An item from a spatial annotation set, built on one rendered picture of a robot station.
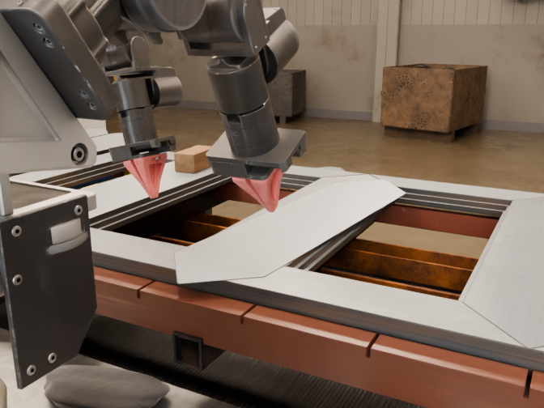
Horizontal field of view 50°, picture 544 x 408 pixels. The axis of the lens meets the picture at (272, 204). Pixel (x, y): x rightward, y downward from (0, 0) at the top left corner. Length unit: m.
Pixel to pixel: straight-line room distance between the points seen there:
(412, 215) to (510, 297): 0.59
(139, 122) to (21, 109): 0.62
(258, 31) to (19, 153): 0.29
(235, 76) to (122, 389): 0.50
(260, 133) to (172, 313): 0.35
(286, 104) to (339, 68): 1.06
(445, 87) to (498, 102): 1.41
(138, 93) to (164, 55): 9.21
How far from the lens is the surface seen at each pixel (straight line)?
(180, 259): 0.95
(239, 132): 0.64
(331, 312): 0.80
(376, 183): 1.43
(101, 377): 0.94
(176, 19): 0.47
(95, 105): 0.40
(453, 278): 1.30
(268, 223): 1.11
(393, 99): 7.13
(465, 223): 1.39
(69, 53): 0.38
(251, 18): 0.58
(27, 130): 0.40
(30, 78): 0.40
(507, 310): 0.83
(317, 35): 8.77
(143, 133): 1.01
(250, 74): 0.61
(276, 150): 0.65
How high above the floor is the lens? 1.20
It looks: 16 degrees down
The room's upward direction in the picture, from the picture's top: straight up
